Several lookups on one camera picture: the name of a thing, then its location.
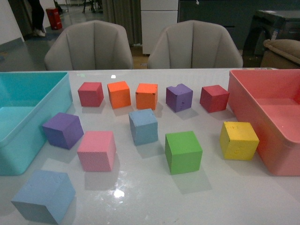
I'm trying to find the blue foam cube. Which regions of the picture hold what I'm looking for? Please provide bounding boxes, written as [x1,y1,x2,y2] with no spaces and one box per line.
[11,170,75,224]
[128,109,158,146]

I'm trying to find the right orange foam cube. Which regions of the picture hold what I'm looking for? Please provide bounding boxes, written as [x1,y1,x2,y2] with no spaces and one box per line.
[135,83,158,110]

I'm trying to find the orange foam cube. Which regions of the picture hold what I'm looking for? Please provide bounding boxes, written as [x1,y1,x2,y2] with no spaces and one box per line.
[107,81,131,109]
[135,83,158,110]

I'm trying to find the notched purple foam cube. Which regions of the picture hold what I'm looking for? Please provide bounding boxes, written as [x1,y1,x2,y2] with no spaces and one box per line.
[166,83,193,113]

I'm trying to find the left orange foam cube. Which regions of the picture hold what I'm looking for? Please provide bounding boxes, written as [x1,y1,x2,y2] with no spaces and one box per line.
[107,81,131,109]

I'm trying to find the green foam cube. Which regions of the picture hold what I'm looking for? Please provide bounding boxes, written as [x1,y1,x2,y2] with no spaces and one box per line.
[165,131,203,175]

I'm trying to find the left red foam cube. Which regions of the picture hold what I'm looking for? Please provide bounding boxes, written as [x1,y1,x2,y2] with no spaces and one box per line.
[78,82,104,107]

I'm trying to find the red foam cube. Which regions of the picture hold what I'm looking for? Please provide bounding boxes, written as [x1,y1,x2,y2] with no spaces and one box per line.
[78,82,104,107]
[200,85,230,113]

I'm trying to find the pink foam cube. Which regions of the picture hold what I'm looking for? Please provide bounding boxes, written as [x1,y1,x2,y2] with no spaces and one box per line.
[77,131,116,172]

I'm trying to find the right red foam cube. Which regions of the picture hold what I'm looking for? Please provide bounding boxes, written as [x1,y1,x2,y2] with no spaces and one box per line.
[200,85,230,113]

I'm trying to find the right grey chair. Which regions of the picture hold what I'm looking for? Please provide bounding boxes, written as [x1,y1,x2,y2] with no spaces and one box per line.
[148,20,243,69]

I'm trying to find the grey chair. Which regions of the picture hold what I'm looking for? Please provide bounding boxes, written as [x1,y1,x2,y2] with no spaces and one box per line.
[148,20,243,69]
[44,20,133,71]

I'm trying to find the left purple foam cube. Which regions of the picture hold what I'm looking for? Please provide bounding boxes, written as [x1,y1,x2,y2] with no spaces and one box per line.
[42,112,84,150]

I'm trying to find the left grey chair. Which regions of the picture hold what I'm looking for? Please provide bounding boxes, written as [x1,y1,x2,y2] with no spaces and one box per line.
[44,20,133,71]

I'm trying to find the yellow foam cube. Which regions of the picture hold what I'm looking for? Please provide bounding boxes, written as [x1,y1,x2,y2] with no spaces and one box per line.
[219,121,259,161]

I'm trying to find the white cabinet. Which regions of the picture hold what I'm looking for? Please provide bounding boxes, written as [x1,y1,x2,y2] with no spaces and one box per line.
[140,0,179,55]

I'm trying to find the pink plastic bin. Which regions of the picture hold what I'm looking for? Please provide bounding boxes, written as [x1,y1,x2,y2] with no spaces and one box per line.
[228,69,300,176]

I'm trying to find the teal plastic bin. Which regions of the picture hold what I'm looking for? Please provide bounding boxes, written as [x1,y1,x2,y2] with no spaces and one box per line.
[0,72,73,176]

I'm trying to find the dark grey cabinet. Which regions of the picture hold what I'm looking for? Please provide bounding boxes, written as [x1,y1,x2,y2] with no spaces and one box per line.
[178,0,300,50]

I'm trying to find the red box on floor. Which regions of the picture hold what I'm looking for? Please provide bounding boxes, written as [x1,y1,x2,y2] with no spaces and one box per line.
[46,8,62,30]

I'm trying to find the black machine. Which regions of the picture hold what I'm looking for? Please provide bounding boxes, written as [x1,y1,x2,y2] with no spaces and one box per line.
[242,10,300,59]

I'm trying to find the person's legs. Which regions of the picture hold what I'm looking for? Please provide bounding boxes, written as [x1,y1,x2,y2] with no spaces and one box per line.
[28,0,45,37]

